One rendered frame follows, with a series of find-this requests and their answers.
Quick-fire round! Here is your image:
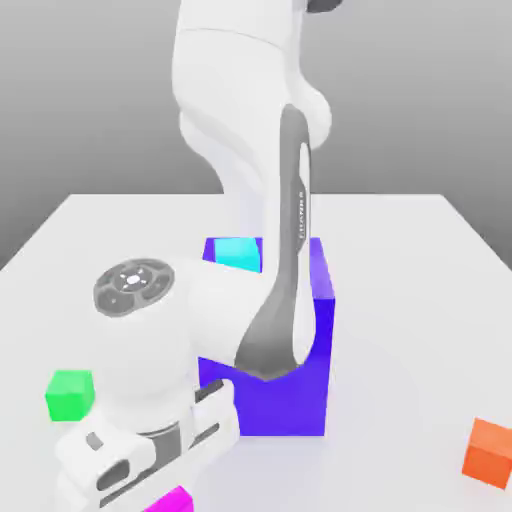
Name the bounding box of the small magenta cube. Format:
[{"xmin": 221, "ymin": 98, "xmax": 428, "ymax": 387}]
[{"xmin": 142, "ymin": 484, "xmax": 196, "ymax": 512}]

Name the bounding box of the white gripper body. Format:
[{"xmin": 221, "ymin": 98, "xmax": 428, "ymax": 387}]
[{"xmin": 56, "ymin": 381, "xmax": 242, "ymax": 512}]

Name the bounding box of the small orange cube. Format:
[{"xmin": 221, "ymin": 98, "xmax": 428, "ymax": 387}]
[{"xmin": 461, "ymin": 416, "xmax": 512, "ymax": 490}]

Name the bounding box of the small green cube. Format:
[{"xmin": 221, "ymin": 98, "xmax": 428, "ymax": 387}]
[{"xmin": 44, "ymin": 369, "xmax": 96, "ymax": 423}]

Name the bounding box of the large blue box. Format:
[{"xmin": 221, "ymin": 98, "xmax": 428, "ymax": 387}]
[{"xmin": 198, "ymin": 236, "xmax": 336, "ymax": 438}]

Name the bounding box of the small cyan cube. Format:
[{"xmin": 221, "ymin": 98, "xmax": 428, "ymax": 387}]
[{"xmin": 213, "ymin": 237, "xmax": 264, "ymax": 274}]

